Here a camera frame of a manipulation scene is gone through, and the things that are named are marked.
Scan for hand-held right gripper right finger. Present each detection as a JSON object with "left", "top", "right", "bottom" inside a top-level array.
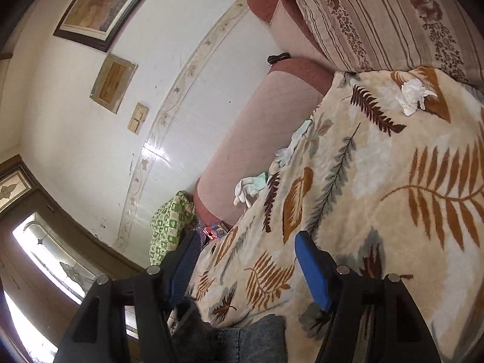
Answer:
[{"left": 295, "top": 231, "right": 443, "bottom": 363}]

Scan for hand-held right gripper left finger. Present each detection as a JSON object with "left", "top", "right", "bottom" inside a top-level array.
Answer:
[{"left": 55, "top": 231, "right": 203, "bottom": 363}]

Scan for grey denim pants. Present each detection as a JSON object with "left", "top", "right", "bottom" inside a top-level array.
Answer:
[{"left": 174, "top": 297, "right": 288, "bottom": 363}]

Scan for green checked quilt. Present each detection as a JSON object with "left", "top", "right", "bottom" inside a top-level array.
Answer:
[{"left": 150, "top": 190, "right": 197, "bottom": 266}]

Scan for colourful small box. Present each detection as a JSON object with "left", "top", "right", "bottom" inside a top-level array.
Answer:
[{"left": 203, "top": 222, "right": 229, "bottom": 240}]

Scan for leaf-printed beige blanket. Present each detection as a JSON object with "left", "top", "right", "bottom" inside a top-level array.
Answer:
[{"left": 172, "top": 66, "right": 484, "bottom": 363}]

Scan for white glove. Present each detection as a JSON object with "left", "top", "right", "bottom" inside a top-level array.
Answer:
[
  {"left": 233, "top": 172, "right": 269, "bottom": 208},
  {"left": 275, "top": 118, "right": 315, "bottom": 168}
]

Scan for wooden door with stained glass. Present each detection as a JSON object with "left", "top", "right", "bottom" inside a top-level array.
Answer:
[{"left": 0, "top": 155, "right": 152, "bottom": 363}]

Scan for pink bolster cushion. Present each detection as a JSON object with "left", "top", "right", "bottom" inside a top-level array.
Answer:
[{"left": 193, "top": 0, "right": 341, "bottom": 227}]

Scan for crumpled white tissue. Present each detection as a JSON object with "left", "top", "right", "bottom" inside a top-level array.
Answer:
[{"left": 396, "top": 79, "right": 438, "bottom": 116}]

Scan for striped floral cushion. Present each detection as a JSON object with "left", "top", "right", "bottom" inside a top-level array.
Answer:
[{"left": 294, "top": 0, "right": 484, "bottom": 87}]

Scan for framed wall plaque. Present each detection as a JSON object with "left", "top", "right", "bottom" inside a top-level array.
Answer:
[{"left": 90, "top": 54, "right": 138, "bottom": 114}]

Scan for dark-framed wall picture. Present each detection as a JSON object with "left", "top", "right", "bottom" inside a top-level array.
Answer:
[{"left": 53, "top": 0, "right": 171, "bottom": 53}]

